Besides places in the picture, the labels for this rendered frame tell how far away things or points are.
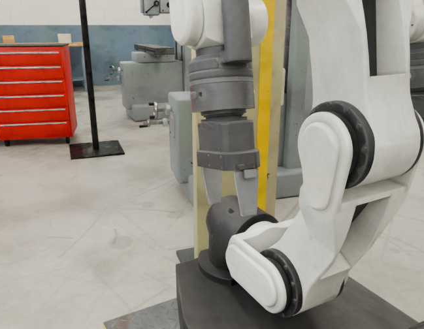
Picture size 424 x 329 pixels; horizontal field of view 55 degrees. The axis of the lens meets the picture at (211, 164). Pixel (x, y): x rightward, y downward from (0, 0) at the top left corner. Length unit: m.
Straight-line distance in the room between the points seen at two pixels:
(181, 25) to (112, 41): 8.47
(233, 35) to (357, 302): 0.75
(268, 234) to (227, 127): 0.49
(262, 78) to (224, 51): 1.36
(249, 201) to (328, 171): 0.16
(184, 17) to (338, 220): 0.39
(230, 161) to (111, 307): 1.52
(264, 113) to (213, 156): 1.38
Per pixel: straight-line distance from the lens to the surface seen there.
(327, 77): 0.69
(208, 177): 0.62
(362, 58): 0.64
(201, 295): 1.04
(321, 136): 0.64
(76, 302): 2.05
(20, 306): 2.12
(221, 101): 0.53
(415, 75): 0.88
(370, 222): 0.80
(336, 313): 1.03
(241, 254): 0.92
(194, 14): 0.54
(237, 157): 0.52
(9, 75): 4.53
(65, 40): 8.28
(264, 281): 0.87
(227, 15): 0.53
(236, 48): 0.52
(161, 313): 1.27
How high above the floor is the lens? 1.19
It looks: 19 degrees down
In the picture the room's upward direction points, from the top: straight up
